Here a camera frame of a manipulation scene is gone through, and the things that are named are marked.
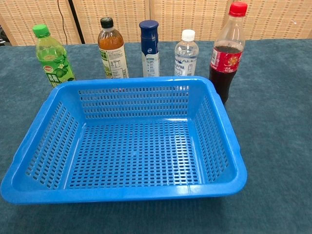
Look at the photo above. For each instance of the blue perforated plastic basket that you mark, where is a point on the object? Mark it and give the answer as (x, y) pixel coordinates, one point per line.
(122, 192)

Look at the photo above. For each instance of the amber tea bottle black cap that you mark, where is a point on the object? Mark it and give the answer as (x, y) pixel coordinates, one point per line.
(112, 48)

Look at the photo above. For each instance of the teal table mat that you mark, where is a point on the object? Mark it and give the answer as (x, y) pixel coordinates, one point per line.
(280, 146)

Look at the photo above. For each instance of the black tripod stand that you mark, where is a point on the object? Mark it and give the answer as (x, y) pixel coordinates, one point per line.
(75, 22)

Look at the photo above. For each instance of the green soda bottle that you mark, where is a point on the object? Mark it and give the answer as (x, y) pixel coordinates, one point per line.
(52, 61)

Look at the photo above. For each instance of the cola bottle red cap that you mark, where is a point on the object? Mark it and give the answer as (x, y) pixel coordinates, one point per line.
(225, 61)

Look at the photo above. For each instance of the clear water bottle white cap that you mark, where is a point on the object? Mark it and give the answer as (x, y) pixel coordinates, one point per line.
(186, 58)

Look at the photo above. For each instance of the blue cap bottle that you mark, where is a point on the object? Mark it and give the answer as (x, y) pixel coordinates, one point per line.
(150, 48)

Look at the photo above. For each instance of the bamboo folding screen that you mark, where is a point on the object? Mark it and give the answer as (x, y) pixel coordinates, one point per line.
(195, 19)

